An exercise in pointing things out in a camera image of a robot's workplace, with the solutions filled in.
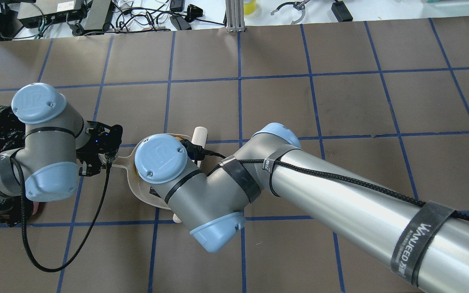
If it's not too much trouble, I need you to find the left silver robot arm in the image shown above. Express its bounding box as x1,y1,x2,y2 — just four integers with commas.
0,82,123,202

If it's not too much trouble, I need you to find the braided black left cable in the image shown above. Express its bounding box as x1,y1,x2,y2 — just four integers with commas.
0,153,113,273

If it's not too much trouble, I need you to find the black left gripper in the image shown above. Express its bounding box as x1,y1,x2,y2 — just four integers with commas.
76,120,123,177

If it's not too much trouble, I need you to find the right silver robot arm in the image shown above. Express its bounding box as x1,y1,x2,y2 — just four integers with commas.
134,122,469,293

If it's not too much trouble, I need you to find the braided black cable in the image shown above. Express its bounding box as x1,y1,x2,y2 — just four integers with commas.
0,153,113,273
182,140,469,228

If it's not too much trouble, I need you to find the beige plastic dustpan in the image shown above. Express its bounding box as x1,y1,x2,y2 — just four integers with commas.
105,127,208,224

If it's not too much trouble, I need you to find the aluminium frame post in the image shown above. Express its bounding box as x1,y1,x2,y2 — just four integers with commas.
225,0,246,32

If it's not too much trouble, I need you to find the braided black right cable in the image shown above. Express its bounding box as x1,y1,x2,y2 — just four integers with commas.
182,140,469,228

